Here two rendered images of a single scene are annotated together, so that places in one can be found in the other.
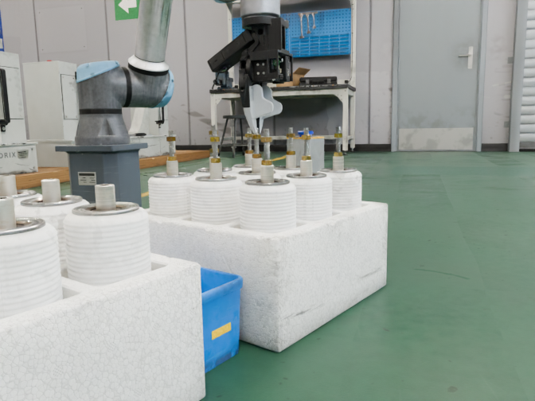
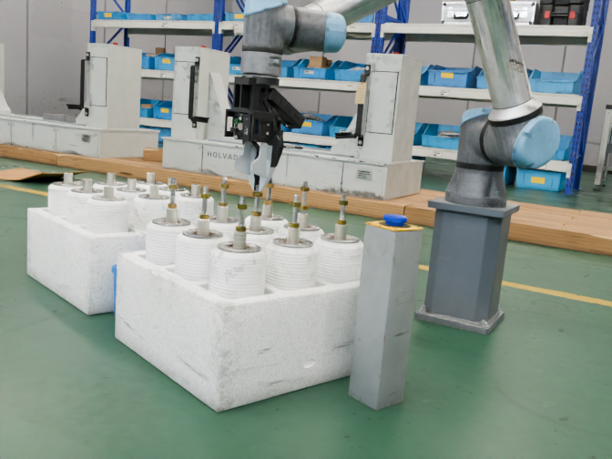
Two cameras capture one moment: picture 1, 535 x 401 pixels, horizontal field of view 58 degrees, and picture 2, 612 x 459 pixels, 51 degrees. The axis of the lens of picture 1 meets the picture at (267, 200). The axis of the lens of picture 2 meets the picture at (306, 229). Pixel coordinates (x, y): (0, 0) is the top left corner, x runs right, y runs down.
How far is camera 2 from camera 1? 176 cm
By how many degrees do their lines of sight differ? 99
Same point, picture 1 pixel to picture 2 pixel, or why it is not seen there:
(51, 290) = (72, 218)
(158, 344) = (75, 264)
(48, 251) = (73, 201)
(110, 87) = (467, 137)
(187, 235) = not seen: hidden behind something
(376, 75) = not seen: outside the picture
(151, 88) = (497, 142)
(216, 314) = not seen: hidden behind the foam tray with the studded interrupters
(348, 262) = (167, 327)
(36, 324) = (53, 221)
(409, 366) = (40, 367)
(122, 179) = (445, 242)
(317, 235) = (141, 273)
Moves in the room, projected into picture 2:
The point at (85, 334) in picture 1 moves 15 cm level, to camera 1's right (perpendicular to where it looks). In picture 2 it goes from (60, 237) to (20, 249)
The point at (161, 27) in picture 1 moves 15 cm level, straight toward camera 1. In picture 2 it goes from (487, 66) to (418, 59)
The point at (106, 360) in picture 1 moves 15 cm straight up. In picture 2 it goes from (63, 253) to (65, 190)
